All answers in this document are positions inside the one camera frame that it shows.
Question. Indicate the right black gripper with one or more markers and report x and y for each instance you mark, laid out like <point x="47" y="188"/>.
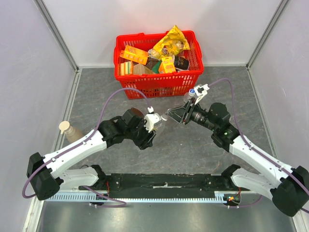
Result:
<point x="187" y="113"/>

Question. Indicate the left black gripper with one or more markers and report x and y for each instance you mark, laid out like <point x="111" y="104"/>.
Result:
<point x="147" y="140"/>

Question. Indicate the clear bottle blue cap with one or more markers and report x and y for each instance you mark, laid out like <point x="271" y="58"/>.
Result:
<point x="189" y="96"/>

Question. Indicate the clear plastic bottle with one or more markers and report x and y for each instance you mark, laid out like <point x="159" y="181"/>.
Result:
<point x="159" y="127"/>

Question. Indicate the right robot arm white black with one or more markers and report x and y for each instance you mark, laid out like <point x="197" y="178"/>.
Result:
<point x="286" y="186"/>

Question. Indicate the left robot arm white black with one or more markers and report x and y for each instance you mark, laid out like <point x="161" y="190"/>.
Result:
<point x="50" y="173"/>

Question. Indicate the beige bottle round cap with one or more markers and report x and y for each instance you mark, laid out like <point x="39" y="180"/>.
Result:
<point x="72" y="133"/>

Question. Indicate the red plastic shopping basket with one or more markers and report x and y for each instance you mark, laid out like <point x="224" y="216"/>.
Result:
<point x="147" y="78"/>

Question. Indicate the orange box right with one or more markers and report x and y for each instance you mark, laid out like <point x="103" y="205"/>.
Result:
<point x="167" y="65"/>

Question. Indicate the orange box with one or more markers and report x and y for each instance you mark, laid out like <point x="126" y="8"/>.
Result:
<point x="167" y="65"/>
<point x="134" y="54"/>

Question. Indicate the green package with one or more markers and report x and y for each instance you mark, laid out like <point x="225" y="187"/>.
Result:
<point x="155" y="68"/>

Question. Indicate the wooden block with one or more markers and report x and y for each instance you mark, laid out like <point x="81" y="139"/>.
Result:
<point x="140" y="69"/>

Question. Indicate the striped sponge pack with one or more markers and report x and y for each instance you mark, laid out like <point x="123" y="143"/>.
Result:
<point x="126" y="68"/>

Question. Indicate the clear wrapped snack pack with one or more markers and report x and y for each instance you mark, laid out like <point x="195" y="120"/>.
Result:
<point x="154" y="54"/>

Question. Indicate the yellow snack bag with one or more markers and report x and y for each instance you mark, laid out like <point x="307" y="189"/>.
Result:
<point x="173" y="43"/>

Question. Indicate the orange box left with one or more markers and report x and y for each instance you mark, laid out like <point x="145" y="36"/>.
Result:
<point x="134" y="54"/>

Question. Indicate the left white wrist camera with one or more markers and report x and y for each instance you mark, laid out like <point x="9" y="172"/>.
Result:
<point x="151" y="119"/>

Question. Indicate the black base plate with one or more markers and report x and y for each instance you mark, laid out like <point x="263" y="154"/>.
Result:
<point x="164" y="185"/>

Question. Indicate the white cable duct rail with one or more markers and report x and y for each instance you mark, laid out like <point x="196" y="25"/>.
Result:
<point x="92" y="197"/>

